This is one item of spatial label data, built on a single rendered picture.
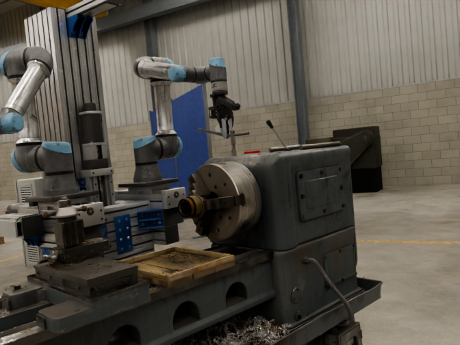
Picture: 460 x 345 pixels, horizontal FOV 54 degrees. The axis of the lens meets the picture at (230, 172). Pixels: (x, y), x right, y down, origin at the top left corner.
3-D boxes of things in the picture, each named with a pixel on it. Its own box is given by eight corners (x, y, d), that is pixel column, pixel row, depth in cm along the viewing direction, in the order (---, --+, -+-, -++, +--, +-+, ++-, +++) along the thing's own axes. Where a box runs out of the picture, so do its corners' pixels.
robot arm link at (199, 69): (183, 68, 211) (198, 63, 203) (202, 69, 218) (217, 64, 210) (185, 85, 212) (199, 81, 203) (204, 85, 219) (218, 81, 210)
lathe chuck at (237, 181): (202, 226, 201) (203, 157, 195) (254, 246, 179) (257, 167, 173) (186, 231, 195) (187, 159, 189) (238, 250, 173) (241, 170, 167)
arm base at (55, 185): (36, 196, 195) (33, 173, 195) (68, 192, 207) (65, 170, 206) (55, 196, 186) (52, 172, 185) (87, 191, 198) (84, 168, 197)
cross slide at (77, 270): (75, 263, 165) (74, 250, 165) (139, 280, 134) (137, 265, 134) (29, 275, 153) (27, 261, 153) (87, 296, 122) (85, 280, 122)
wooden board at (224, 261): (176, 254, 190) (174, 245, 190) (235, 265, 164) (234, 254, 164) (111, 273, 169) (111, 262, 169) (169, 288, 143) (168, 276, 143)
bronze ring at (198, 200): (193, 193, 180) (174, 196, 174) (208, 193, 174) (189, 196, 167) (196, 215, 181) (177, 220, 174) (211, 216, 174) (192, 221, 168)
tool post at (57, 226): (77, 242, 153) (74, 213, 153) (87, 244, 148) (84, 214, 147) (55, 247, 148) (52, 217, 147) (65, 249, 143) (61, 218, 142)
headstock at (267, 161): (285, 220, 252) (278, 150, 250) (361, 224, 218) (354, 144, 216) (205, 241, 211) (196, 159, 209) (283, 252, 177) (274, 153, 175)
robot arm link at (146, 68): (123, 54, 231) (177, 60, 196) (142, 55, 238) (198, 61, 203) (122, 77, 234) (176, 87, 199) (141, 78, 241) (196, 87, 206)
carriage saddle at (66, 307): (81, 277, 167) (80, 261, 166) (153, 300, 133) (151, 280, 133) (-6, 302, 146) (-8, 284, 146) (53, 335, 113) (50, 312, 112)
